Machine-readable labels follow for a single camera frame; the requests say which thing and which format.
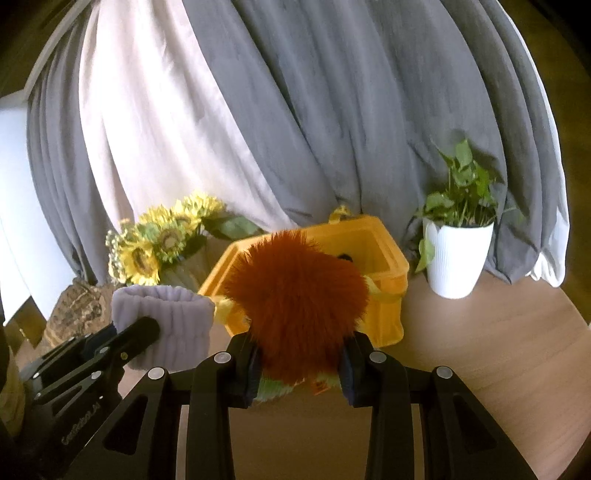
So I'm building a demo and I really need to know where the grey-green ribbed vase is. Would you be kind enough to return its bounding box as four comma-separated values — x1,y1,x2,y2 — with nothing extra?
159,237,236,291

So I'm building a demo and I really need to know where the grey curtain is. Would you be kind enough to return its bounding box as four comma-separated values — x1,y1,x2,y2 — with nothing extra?
198,0,555,284
25,51,121,284

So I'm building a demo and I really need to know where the white ribbed plant pot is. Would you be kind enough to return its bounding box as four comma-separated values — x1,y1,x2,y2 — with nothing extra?
422,218,495,299

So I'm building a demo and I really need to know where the orange plastic crate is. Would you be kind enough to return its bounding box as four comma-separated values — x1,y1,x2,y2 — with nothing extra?
198,205,411,349

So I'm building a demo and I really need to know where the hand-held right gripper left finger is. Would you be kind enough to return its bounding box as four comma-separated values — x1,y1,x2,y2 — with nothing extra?
69,335,262,480

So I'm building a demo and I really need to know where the sunflower bouquet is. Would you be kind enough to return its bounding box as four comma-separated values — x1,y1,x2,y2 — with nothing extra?
105,193,264,287

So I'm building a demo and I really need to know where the brown patterned cushion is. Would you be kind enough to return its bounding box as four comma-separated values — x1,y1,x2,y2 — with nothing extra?
46,279,116,347

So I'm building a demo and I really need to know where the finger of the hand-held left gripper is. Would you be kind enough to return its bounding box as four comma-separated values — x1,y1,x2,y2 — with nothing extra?
88,316,161,366
85,324,117,352

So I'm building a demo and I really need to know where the pale lilac fleece cuff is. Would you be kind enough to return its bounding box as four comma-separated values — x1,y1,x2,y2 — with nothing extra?
112,285,217,374

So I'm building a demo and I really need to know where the red fuzzy plush toy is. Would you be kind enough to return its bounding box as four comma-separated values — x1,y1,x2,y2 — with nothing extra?
223,230,371,404

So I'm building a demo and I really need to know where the pale pink curtain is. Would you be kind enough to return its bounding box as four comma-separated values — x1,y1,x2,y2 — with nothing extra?
78,0,296,232

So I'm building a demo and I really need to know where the green leafy plant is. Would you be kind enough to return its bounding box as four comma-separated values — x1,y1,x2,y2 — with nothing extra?
413,138,506,273

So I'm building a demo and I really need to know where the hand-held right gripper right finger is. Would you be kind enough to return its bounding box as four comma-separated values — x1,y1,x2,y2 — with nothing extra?
339,335,536,480

